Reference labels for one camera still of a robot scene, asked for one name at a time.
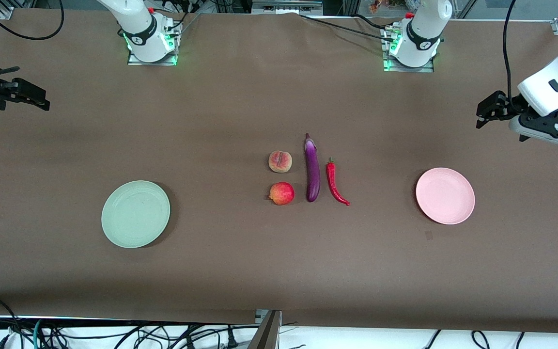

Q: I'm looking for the red chili pepper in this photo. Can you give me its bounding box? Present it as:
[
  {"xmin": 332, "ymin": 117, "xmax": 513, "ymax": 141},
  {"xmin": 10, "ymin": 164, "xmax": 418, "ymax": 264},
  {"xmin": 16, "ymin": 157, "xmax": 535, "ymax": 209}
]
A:
[{"xmin": 326, "ymin": 157, "xmax": 351, "ymax": 206}]

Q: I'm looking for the purple eggplant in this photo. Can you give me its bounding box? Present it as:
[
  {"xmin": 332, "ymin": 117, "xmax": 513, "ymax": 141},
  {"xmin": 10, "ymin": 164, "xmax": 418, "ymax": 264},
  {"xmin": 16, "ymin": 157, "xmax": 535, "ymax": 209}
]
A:
[{"xmin": 304, "ymin": 133, "xmax": 321, "ymax": 203}]

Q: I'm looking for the peach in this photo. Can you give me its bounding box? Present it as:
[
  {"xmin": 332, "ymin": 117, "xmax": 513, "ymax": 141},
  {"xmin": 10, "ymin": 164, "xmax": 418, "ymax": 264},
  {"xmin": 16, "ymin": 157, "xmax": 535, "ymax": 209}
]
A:
[{"xmin": 268, "ymin": 151, "xmax": 293, "ymax": 174}]

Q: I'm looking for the red round fruit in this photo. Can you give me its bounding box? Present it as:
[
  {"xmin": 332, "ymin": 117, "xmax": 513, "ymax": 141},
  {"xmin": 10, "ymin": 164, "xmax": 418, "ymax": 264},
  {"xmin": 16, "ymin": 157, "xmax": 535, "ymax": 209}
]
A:
[{"xmin": 267, "ymin": 182, "xmax": 295, "ymax": 206}]

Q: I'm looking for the pink plate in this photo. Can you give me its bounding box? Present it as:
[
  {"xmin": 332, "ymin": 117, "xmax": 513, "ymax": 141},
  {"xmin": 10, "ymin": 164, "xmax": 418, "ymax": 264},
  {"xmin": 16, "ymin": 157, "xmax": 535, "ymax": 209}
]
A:
[{"xmin": 415, "ymin": 168, "xmax": 476, "ymax": 225}]

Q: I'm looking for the orange toy pile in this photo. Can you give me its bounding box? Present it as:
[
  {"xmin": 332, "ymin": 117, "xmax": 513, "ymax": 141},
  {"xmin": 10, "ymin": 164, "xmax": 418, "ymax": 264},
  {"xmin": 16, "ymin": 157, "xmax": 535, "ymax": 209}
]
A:
[{"xmin": 369, "ymin": 0, "xmax": 408, "ymax": 14}]

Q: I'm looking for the pale green plate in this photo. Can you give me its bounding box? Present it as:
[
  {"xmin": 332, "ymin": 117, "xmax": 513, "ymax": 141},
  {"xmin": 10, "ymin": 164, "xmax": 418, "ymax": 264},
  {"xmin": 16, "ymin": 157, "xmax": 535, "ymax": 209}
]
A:
[{"xmin": 101, "ymin": 180, "xmax": 171, "ymax": 249}]

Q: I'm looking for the brown table cover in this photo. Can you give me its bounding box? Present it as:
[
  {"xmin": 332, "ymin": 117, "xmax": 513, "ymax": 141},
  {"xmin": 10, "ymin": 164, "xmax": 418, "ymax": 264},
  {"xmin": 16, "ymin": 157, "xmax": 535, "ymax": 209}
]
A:
[{"xmin": 0, "ymin": 9, "xmax": 558, "ymax": 335}]

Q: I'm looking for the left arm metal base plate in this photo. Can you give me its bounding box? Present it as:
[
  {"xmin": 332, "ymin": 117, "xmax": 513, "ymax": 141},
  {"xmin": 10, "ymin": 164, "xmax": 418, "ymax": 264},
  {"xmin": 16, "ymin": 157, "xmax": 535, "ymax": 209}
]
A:
[{"xmin": 383, "ymin": 29, "xmax": 435, "ymax": 73}]

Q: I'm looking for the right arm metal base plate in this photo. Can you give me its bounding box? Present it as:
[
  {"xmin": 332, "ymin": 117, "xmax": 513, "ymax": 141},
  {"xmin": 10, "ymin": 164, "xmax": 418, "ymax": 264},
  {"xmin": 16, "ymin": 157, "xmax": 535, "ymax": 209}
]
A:
[{"xmin": 127, "ymin": 29, "xmax": 179, "ymax": 66}]

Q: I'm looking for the black cable across table cover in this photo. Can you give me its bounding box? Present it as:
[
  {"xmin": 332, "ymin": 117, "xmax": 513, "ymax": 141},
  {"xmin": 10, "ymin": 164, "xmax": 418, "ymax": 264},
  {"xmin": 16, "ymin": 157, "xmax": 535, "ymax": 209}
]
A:
[{"xmin": 298, "ymin": 14, "xmax": 396, "ymax": 42}]

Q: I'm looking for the grey network switch box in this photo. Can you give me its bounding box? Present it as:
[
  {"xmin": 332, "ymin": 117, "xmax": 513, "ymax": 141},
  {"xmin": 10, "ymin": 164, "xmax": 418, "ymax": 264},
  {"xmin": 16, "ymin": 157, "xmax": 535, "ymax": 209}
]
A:
[{"xmin": 251, "ymin": 0, "xmax": 324, "ymax": 15}]

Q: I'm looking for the teal floor cable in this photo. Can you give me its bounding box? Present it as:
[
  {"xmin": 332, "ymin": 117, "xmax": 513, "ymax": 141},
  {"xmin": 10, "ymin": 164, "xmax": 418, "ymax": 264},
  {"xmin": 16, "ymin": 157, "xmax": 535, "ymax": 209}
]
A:
[{"xmin": 31, "ymin": 318, "xmax": 45, "ymax": 349}]

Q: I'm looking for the aluminium frame post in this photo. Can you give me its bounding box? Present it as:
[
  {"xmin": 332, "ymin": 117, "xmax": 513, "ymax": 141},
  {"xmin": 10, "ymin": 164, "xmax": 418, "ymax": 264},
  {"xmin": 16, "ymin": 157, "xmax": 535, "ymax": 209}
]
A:
[{"xmin": 248, "ymin": 309, "xmax": 282, "ymax": 349}]

